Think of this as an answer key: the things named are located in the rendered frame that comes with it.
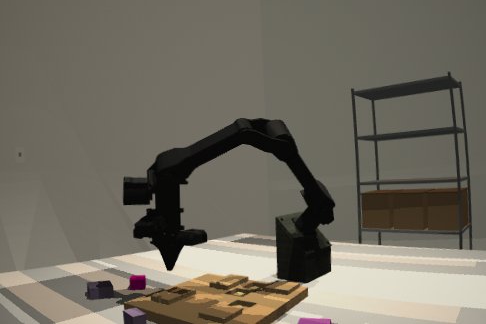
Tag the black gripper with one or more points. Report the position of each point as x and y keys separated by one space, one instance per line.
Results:
x=171 y=243

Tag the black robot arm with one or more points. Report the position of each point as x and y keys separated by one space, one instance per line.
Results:
x=174 y=166

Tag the pink cube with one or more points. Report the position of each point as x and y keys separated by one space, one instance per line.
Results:
x=314 y=321

